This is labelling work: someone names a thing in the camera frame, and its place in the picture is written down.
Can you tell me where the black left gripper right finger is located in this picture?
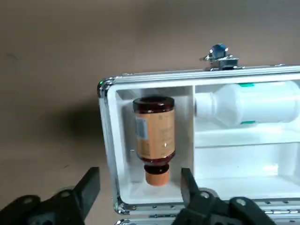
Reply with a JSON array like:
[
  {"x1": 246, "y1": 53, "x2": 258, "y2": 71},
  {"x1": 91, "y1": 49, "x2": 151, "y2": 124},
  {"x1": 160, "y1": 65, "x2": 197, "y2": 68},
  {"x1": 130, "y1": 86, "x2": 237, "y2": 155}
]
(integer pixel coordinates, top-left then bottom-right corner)
[{"x1": 173, "y1": 167, "x2": 277, "y2": 225}]

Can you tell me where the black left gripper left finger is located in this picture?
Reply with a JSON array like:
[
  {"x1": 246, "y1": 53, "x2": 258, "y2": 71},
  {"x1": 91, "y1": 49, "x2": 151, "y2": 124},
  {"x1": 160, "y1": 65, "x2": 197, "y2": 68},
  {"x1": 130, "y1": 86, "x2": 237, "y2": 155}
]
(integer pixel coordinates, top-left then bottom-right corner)
[{"x1": 0, "y1": 166, "x2": 102, "y2": 225}]

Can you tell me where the silver aluminium medical case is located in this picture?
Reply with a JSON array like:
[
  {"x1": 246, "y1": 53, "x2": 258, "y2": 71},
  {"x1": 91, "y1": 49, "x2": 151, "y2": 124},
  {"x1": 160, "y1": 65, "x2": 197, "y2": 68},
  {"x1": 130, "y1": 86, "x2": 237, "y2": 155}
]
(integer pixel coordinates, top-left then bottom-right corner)
[{"x1": 97, "y1": 43, "x2": 300, "y2": 225}]

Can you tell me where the brown iodophor bottle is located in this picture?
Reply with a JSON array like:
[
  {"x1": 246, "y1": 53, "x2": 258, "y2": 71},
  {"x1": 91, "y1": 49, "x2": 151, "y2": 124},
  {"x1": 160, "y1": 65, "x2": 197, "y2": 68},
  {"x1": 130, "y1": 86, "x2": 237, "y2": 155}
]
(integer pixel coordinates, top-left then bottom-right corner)
[{"x1": 132, "y1": 95, "x2": 176, "y2": 188}]

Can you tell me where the white hydrogen peroxide bottle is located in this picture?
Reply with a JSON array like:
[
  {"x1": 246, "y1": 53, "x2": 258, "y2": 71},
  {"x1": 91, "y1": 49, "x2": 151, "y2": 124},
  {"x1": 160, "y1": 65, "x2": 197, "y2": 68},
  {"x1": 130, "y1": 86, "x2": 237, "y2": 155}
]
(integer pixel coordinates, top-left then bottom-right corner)
[{"x1": 194, "y1": 81, "x2": 300, "y2": 128}]

